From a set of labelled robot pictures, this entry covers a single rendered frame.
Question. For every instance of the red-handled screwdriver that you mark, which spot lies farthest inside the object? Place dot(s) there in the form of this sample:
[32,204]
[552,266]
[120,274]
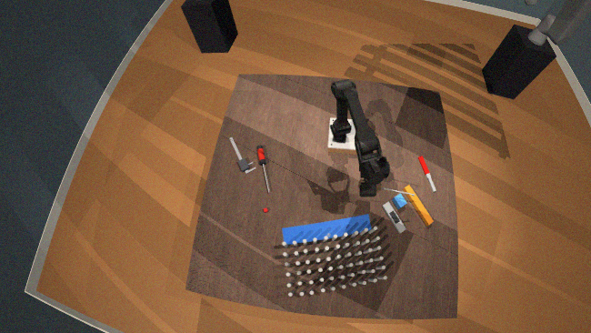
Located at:
[261,157]

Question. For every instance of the blue cube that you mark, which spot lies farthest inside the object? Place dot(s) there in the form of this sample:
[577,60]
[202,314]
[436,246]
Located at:
[399,201]

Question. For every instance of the orange flat bar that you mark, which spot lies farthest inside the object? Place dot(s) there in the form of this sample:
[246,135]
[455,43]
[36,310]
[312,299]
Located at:
[418,206]

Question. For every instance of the blue flat strip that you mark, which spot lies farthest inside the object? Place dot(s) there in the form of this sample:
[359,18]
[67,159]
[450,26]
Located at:
[322,229]

